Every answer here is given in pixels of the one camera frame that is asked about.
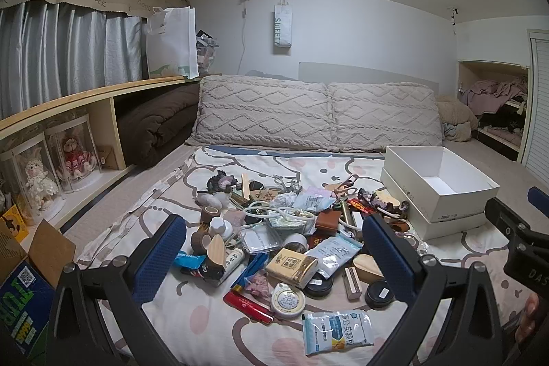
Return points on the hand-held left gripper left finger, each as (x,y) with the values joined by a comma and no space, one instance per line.
(161,259)

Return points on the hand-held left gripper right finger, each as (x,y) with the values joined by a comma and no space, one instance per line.
(388,256)

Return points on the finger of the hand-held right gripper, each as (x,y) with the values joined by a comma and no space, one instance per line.
(541,202)
(506,222)

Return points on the oval wooden block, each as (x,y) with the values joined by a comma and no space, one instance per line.
(366,268)

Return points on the small black round tin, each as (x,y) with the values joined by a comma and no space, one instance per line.
(377,294)

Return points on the small beige striped box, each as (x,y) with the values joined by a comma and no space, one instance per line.
(354,284)

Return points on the white shoe box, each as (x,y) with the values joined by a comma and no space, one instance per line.
(437,182)

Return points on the round white yellow tape measure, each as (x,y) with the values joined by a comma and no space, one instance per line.
(288,301)

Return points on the person's right hand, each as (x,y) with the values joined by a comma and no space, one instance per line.
(529,314)

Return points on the light blue wrapper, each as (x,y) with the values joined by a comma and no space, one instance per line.
(188,261)

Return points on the clear crinkled wrapper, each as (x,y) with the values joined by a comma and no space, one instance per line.
(416,244)

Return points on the brown hair claw clip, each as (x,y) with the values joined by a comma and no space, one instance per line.
(399,226)

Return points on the brown tape roll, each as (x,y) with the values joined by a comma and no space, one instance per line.
(199,242)
(210,214)

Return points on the beige bed mattress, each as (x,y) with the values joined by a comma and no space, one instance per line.
(510,173)

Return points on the black lighter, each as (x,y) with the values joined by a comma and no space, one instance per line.
(201,272)

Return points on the white blue-edged medicine packet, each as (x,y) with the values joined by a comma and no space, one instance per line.
(334,252)

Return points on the pointed wooden block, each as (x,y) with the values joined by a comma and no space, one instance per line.
(215,252)

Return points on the white shoe box lid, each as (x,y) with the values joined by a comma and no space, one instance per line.
(450,226)

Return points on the small white bottle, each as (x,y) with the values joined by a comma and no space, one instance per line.
(219,226)

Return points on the brown leather wallet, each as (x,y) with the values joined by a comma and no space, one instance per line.
(330,221)

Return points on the red gold packet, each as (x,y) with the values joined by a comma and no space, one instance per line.
(319,241)

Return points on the white printed tube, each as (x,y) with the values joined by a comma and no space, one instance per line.
(231,263)

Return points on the large black round tin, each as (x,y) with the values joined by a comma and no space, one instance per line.
(319,289)

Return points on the white round puff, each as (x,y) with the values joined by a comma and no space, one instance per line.
(212,201)

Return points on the rose gold scissors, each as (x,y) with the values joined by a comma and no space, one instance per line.
(341,188)

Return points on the white louvered door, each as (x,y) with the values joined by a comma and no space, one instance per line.
(538,113)

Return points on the blue gold tube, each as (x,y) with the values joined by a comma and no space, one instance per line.
(253,267)

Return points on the light blue mask packet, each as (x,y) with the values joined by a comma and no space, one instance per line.
(315,198)

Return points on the white tape roll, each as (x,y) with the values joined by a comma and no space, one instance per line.
(296,241)

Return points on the gold tissue pack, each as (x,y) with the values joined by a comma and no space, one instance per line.
(291,265)

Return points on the red slim case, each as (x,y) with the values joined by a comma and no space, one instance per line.
(246,305)

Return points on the clear plastic case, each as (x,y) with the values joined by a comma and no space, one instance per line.
(257,239)

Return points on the dark flower hair clip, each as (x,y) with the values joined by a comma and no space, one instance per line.
(223,181)

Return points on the clear bag of pink charms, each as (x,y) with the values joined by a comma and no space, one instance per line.
(257,284)

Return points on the flat wooden stick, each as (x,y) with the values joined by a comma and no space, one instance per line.
(245,186)

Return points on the printed blanket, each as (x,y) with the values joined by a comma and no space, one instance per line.
(240,340)

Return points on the pile of pink clothes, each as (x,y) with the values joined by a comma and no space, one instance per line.
(489,91)

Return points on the red dress doll case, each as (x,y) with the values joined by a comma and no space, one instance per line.
(75,153)

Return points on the brown folded blanket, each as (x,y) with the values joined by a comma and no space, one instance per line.
(158,121)

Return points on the beige textured pillow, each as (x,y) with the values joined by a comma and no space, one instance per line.
(386,117)
(261,113)

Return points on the blue green cardboard box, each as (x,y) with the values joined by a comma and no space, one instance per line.
(25,297)

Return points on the white dress doll case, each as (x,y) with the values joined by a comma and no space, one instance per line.
(36,177)

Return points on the built-in closet shelf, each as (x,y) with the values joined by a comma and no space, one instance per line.
(467,70)

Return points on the yellow small box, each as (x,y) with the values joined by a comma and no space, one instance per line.
(13,222)

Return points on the wooden shelf unit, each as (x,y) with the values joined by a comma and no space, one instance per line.
(64,104)

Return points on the clear storage bin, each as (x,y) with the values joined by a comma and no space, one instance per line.
(208,53)

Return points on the white tote bag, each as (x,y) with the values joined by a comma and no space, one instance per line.
(171,44)

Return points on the grey curtain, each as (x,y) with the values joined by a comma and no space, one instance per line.
(64,48)

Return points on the hanging white paper bag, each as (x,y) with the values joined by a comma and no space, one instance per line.
(283,27)

